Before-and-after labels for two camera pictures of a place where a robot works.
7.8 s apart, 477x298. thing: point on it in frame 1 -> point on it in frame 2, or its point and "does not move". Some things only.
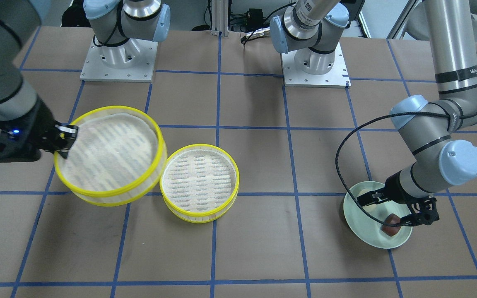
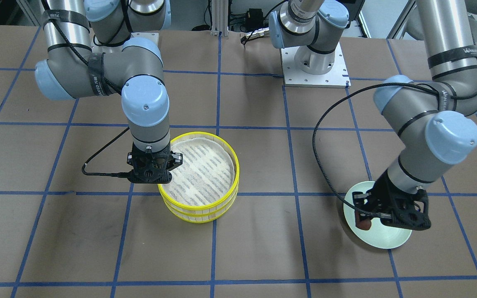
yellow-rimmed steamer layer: [118, 157] -> [208, 175]
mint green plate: [364, 226] does not move
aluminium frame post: [220, 10] does not move
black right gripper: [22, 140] -> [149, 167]
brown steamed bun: [391, 219] -> [364, 224]
